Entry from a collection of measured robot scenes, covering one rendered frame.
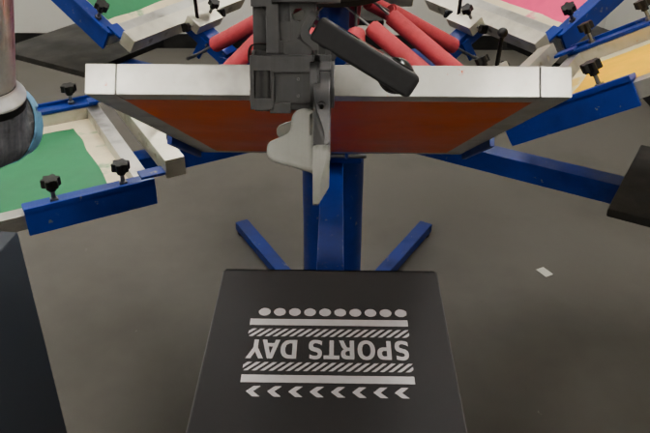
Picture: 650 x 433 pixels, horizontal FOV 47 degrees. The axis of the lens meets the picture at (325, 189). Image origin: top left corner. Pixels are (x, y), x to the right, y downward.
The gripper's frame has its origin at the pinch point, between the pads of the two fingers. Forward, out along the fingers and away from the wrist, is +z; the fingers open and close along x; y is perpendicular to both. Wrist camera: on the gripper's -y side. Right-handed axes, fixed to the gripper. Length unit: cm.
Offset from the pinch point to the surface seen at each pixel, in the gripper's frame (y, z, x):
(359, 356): -6, 42, -48
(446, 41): -35, -11, -162
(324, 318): 1, 39, -58
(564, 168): -63, 22, -122
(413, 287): -17, 36, -68
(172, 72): 18.6, -10.9, -14.9
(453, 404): -21, 45, -37
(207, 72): 14.4, -10.9, -14.9
